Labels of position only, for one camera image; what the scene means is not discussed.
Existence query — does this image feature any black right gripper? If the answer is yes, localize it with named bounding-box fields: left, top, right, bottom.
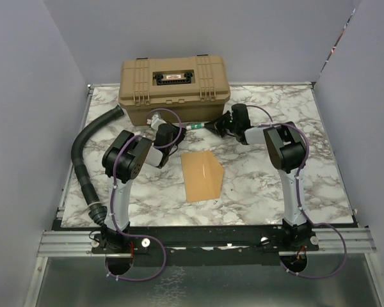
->
left=203, top=111, right=237, bottom=138

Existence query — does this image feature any white green glue stick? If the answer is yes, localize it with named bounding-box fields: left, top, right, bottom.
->
left=186, top=123, right=205, bottom=130

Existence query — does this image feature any brown paper envelope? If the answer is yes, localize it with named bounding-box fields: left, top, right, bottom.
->
left=180, top=150, right=223, bottom=203

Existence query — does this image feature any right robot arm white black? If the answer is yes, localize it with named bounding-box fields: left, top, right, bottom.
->
left=204, top=104, right=311, bottom=250

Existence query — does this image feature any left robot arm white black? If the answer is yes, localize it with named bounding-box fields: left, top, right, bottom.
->
left=101, top=123, right=186, bottom=253

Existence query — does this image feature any tan plastic toolbox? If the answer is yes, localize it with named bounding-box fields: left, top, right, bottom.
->
left=118, top=54, right=231, bottom=126

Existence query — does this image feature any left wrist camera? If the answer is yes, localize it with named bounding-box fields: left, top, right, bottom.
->
left=147, top=112, right=166, bottom=131

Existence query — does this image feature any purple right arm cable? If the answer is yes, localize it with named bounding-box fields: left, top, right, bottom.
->
left=246, top=104, right=348, bottom=278

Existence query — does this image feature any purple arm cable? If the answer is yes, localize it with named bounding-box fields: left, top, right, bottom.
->
left=246, top=104, right=348, bottom=278
left=105, top=107, right=184, bottom=282

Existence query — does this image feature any black corrugated hose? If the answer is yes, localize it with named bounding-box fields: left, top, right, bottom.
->
left=70, top=106, right=125, bottom=224

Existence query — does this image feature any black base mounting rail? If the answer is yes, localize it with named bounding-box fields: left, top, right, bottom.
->
left=40, top=226, right=319, bottom=272

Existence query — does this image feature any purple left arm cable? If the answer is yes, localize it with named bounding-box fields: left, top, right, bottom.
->
left=105, top=107, right=184, bottom=282

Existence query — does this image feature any aluminium extrusion frame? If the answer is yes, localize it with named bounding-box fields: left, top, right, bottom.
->
left=26, top=84, right=380, bottom=306

